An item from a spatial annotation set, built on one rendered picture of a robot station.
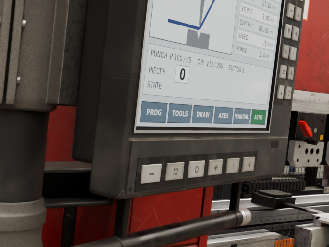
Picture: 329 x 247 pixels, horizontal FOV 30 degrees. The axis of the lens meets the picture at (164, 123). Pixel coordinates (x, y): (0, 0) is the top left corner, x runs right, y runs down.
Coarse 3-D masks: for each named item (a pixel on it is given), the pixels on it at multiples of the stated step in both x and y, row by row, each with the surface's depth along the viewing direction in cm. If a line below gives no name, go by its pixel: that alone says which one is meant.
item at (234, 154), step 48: (96, 0) 72; (144, 0) 65; (288, 0) 96; (96, 48) 72; (288, 48) 97; (96, 96) 72; (288, 96) 100; (96, 144) 68; (144, 144) 68; (192, 144) 77; (240, 144) 88; (96, 192) 68; (144, 192) 70
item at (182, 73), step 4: (176, 68) 72; (180, 68) 73; (184, 68) 74; (188, 68) 75; (176, 72) 72; (180, 72) 73; (184, 72) 74; (188, 72) 75; (176, 76) 73; (180, 76) 73; (184, 76) 74; (188, 76) 75; (176, 80) 73; (180, 80) 73; (184, 80) 74; (188, 80) 75
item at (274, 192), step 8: (264, 192) 220; (272, 192) 221; (280, 192) 223; (256, 200) 221; (264, 200) 218; (272, 200) 216; (280, 200) 217; (288, 200) 220; (272, 208) 216; (280, 208) 217; (296, 208) 213; (304, 208) 212
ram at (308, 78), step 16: (320, 0) 182; (320, 16) 183; (304, 32) 178; (320, 32) 184; (304, 48) 179; (320, 48) 185; (304, 64) 180; (320, 64) 186; (304, 80) 181; (320, 80) 187; (320, 112) 189
